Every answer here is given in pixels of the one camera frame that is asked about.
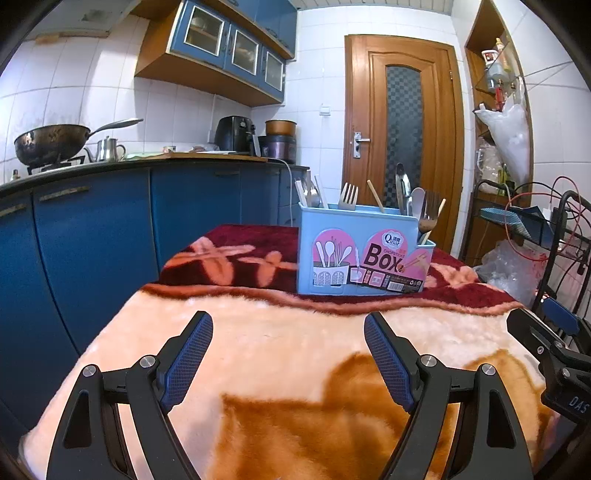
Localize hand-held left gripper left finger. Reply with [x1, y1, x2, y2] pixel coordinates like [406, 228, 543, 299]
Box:
[46, 311, 214, 480]

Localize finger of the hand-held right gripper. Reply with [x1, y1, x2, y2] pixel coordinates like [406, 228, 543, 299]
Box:
[545, 299, 581, 336]
[507, 308, 567, 359]

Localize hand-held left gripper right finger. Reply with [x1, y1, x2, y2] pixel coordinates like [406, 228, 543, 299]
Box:
[363, 312, 529, 480]

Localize blue plastic utensil box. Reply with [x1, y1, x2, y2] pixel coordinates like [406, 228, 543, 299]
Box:
[298, 203, 435, 296]

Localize steel fork smiley handle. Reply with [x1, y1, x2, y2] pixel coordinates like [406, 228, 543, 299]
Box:
[418, 191, 441, 243]

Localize steel spoon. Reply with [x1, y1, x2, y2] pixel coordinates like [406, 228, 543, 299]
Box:
[302, 178, 321, 208]

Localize clear crumpled plastic bag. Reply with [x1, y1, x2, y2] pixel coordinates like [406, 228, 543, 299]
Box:
[475, 240, 550, 308]

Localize red and cream plush blanket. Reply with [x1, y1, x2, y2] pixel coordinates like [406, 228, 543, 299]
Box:
[18, 224, 561, 480]

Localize blue base cabinets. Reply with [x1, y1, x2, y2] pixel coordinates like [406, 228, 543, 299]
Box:
[0, 164, 310, 416]

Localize hanging white plastic bag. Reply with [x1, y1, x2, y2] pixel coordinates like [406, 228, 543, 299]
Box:
[475, 95, 532, 185]

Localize wooden cutting board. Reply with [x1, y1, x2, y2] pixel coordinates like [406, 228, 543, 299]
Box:
[164, 154, 269, 162]

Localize steel kettle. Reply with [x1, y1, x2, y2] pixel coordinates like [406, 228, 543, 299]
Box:
[83, 136, 126, 163]

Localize black air fryer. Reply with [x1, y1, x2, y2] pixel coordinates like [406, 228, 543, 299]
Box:
[215, 116, 260, 155]

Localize dark rice cooker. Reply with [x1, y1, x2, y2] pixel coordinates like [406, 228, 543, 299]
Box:
[259, 134, 297, 162]

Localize gas stove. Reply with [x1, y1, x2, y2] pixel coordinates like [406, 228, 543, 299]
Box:
[27, 156, 86, 175]

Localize black wok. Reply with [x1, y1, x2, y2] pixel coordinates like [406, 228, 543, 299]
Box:
[14, 118, 144, 167]

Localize wooden door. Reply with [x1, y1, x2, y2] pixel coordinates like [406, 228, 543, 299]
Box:
[345, 34, 465, 254]

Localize grey range hood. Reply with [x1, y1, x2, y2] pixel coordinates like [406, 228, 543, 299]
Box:
[32, 0, 136, 43]

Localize black wire rack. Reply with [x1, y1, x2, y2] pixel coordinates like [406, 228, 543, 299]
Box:
[462, 180, 591, 342]

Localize red cable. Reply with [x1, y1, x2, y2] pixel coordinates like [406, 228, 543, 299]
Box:
[505, 175, 591, 264]

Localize white power cord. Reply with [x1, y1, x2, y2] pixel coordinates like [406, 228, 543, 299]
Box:
[268, 158, 297, 227]

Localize wooden wall niche shelf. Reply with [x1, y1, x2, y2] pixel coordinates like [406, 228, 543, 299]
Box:
[464, 0, 536, 185]

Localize glass-door blue wall cabinet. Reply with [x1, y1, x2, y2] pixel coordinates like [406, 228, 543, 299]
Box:
[135, 0, 287, 108]

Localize blue upper wall cabinet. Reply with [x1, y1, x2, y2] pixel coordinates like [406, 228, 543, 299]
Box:
[240, 0, 297, 58]

